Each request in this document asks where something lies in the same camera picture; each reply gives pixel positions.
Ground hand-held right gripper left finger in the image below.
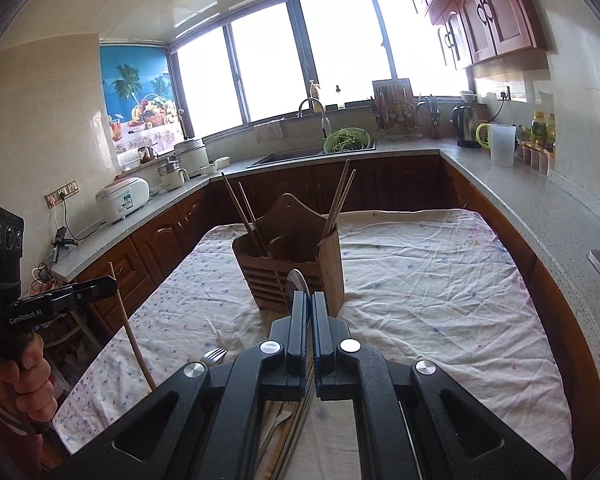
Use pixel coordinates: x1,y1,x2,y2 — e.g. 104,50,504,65
42,294,312,480

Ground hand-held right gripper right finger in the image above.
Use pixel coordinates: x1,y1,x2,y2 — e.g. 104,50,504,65
311,292,568,480

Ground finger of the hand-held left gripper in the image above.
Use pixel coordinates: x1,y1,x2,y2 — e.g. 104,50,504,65
55,276,119,311

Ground steel spoon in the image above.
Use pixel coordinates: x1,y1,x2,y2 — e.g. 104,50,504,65
284,268,312,312

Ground wooden chopstick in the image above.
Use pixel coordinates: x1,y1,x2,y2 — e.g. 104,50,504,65
237,182,262,242
221,172,269,257
329,169,357,234
322,159,351,242
107,262,157,392

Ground wooden utensil holder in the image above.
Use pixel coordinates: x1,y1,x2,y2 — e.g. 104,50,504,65
231,193,344,317

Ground person's left hand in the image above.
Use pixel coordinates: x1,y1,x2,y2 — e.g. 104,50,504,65
0,331,59,425

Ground white stool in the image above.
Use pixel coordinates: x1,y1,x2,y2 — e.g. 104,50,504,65
44,309,102,352

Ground black phone tripod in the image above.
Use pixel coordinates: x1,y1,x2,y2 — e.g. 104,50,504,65
51,227,79,264

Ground wooden base cabinets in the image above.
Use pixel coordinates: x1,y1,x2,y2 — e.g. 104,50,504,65
50,152,600,461

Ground white rice cooker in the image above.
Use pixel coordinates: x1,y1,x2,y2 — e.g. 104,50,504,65
95,177,150,226

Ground white floral tablecloth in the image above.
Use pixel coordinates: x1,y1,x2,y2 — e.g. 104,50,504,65
52,208,577,480

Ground white electric pot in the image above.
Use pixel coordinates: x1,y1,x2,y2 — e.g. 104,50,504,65
173,137,209,177

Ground white bowls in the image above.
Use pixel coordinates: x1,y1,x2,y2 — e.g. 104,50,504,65
199,156,231,175

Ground kitchen sink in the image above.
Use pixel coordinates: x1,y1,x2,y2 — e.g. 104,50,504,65
246,140,379,169

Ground beach print window blind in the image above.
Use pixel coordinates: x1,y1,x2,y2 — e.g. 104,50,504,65
100,45,186,167

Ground green colander with vegetables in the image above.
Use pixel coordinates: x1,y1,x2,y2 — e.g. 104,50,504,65
323,128,372,155

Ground hanging dish towel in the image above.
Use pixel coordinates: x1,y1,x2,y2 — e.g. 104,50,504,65
253,119,285,144

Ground steel kitchen faucet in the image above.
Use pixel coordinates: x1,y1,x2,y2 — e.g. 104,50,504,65
298,98,331,154

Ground dish drying rack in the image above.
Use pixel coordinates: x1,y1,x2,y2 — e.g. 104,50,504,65
372,78,421,141

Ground black electric kettle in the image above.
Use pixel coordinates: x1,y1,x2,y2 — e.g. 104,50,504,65
452,103,481,149

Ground large kitchen window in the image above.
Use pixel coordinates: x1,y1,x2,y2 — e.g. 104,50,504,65
172,0,472,137

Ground row of condiment bottles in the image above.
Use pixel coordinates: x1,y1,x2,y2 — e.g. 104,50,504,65
519,109,557,176

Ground tangled cables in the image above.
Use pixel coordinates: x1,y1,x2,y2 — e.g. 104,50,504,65
29,262,57,294

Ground wall power outlet strip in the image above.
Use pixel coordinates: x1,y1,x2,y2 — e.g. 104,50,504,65
44,182,80,209

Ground clear pitcher green handle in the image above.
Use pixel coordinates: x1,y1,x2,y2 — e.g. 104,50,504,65
475,122,519,167

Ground wooden wall cabinet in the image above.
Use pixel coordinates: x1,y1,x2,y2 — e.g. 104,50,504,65
392,0,549,72

